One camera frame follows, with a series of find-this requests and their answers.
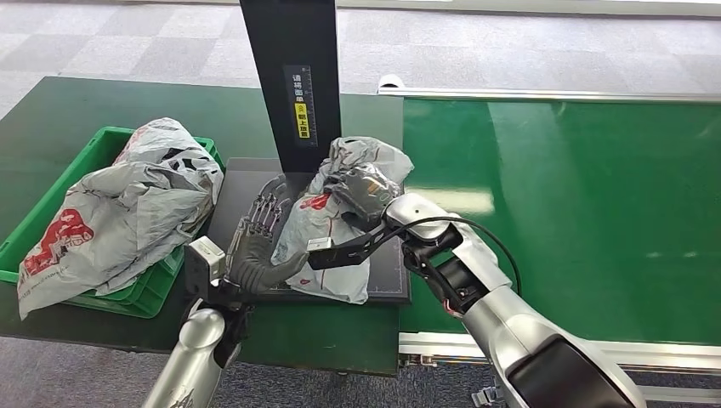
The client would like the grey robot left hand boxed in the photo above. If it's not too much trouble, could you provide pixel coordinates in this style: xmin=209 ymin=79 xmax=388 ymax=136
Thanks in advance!
xmin=224 ymin=173 xmax=310 ymax=295

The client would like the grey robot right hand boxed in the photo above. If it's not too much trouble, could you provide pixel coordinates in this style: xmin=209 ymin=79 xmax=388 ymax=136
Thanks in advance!
xmin=326 ymin=163 xmax=405 ymax=233

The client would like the grey mailer package red print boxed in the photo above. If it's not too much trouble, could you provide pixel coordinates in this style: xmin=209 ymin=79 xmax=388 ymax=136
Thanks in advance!
xmin=270 ymin=136 xmax=415 ymax=306

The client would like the green conveyor belt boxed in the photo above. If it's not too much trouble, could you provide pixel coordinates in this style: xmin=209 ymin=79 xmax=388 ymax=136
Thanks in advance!
xmin=398 ymin=96 xmax=721 ymax=346

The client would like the black yellow column label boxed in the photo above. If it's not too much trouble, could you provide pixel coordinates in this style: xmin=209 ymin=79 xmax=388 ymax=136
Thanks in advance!
xmin=283 ymin=65 xmax=318 ymax=149

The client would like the green plastic crate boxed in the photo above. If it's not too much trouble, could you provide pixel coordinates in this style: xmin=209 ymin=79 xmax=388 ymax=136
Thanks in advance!
xmin=0 ymin=126 xmax=225 ymax=320

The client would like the large crumpled grey mailer bag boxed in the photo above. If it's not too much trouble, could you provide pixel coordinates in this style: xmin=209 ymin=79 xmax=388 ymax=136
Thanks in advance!
xmin=16 ymin=116 xmax=224 ymax=321

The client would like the black scanner column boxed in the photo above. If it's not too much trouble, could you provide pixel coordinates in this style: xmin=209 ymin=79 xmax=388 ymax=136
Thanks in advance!
xmin=239 ymin=0 xmax=343 ymax=174

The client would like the dark green table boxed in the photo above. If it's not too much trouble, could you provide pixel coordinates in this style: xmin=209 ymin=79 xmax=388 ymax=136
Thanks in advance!
xmin=0 ymin=76 xmax=405 ymax=377

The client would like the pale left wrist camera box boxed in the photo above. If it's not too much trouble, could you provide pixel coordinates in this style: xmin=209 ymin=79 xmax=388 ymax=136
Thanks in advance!
xmin=185 ymin=236 xmax=228 ymax=303

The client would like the black scanner base plate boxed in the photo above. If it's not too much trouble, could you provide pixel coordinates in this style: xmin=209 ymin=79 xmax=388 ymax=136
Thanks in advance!
xmin=203 ymin=157 xmax=412 ymax=306

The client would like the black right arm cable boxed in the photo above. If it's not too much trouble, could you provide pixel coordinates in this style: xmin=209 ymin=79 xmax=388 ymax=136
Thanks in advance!
xmin=368 ymin=216 xmax=523 ymax=298

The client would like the thin aluminium conveyor rail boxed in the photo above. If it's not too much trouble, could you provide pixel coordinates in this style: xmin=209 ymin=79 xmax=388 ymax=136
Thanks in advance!
xmin=377 ymin=87 xmax=721 ymax=104

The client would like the grey metal conveyor bracket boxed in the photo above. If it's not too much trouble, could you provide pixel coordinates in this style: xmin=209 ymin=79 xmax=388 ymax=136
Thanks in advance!
xmin=472 ymin=382 xmax=507 ymax=408

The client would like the wide aluminium conveyor rail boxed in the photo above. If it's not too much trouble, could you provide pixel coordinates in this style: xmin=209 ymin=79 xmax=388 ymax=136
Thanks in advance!
xmin=397 ymin=331 xmax=721 ymax=405

